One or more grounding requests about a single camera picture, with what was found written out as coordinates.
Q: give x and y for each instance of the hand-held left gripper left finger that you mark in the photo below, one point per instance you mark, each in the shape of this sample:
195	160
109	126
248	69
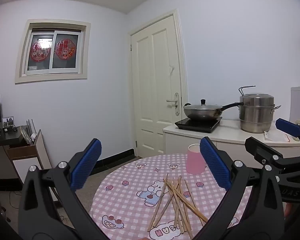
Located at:
87	165

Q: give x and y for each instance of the white panel door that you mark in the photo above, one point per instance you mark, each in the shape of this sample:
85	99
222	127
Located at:
162	80

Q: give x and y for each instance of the white paper sheet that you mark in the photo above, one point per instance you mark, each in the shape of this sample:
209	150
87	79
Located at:
275	137

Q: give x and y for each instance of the bunch of bamboo chopsticks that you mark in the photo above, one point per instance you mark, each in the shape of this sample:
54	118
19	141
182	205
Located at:
177	195

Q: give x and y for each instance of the black desk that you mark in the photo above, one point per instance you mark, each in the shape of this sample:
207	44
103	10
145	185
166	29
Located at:
3	137

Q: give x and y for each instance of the small white figurine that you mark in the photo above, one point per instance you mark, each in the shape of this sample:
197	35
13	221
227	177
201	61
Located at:
34	136

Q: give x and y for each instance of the glass wok lid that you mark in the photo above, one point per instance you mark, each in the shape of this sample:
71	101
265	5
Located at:
202	107

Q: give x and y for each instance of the standing glass pot lid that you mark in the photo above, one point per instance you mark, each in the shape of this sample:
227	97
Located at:
25	135

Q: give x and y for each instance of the black induction cooker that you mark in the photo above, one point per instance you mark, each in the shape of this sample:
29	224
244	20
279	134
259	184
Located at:
200	126

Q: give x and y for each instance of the stainless steel steamer pot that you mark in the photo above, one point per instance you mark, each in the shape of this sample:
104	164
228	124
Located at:
256	115

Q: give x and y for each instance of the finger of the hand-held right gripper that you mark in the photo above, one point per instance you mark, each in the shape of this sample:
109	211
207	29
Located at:
287	128
257	152

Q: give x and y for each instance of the grey metal rods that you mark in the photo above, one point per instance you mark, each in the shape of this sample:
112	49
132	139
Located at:
33	126

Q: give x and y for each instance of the pink cup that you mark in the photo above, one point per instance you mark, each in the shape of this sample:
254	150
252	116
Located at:
193	160

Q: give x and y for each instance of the red paper window decoration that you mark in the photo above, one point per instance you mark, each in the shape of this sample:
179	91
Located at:
65	49
40	51

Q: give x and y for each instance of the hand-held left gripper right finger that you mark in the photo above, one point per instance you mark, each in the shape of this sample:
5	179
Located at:
216	165

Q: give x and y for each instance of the cream framed window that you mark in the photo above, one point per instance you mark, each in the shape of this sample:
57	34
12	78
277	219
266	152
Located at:
65	63

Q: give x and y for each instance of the white counter cabinet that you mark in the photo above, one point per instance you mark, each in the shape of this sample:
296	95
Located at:
230	135

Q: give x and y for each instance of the small photo frame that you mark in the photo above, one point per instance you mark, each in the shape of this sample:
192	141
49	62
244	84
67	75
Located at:
8	121

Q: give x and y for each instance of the white door hook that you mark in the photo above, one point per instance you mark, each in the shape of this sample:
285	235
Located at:
172	68

